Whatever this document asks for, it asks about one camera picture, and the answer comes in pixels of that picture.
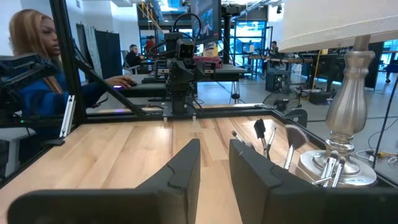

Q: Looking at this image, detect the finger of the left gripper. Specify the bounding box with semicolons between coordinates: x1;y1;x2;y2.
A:
170;62;183;91
182;62;196;91

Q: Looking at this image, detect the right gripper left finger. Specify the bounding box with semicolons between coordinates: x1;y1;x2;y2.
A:
6;138;201;224

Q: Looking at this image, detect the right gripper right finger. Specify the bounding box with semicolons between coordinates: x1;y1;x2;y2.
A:
229;139;398;224

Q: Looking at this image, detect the thin black makeup brush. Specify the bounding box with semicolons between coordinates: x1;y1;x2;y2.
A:
231;129;247;147
312;175;333;187
322;150;339;189
331;156;346;189
266;126;277;161

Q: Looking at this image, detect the fan makeup brush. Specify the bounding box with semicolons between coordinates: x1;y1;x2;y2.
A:
283;123;309;171

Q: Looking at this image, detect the square-head makeup brush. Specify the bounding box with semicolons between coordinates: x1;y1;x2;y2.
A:
253;118;269;159

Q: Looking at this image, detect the pink cloth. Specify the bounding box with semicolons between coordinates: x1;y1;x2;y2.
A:
193;55;223;68

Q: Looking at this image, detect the black operator desk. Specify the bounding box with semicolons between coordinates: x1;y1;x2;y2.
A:
118;63;248;99

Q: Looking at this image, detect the black monitor pole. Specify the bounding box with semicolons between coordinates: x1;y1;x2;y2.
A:
222;6;233;65

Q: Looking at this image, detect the clear acrylic brush organizer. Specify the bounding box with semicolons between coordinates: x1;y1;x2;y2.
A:
248;146;345;189

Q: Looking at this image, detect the person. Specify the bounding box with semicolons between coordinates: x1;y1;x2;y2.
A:
145;35;157;54
7;8;137;138
125;43;146;68
269;40;280;58

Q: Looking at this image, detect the computer monitor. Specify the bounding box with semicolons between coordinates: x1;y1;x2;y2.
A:
190;0;223;45

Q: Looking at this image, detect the black computer tower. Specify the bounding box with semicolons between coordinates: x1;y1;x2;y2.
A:
264;68;292;93

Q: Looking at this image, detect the black partition panel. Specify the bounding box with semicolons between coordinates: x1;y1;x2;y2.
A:
95;30;123;80

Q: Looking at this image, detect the black floor fan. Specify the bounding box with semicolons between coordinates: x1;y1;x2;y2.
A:
262;88;302;113

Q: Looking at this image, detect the grey curtain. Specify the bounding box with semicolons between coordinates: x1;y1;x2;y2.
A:
83;24;103;78

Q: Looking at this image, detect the white shade silver table lamp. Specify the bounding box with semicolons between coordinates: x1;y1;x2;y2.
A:
278;0;398;188

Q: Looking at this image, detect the black mounted equipment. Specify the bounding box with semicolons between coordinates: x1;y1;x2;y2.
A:
0;52;60;128

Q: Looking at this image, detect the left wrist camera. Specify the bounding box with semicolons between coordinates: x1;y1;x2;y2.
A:
175;39;197;60

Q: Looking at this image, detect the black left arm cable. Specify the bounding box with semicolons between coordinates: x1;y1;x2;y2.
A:
172;12;203;41

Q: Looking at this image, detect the white cable bundle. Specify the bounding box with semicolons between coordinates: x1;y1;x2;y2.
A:
356;118;398;166

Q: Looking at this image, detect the silver metal bracket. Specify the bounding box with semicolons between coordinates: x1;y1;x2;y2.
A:
58;95;76;139

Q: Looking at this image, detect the black lamp cord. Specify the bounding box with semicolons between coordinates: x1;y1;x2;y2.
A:
371;74;398;169

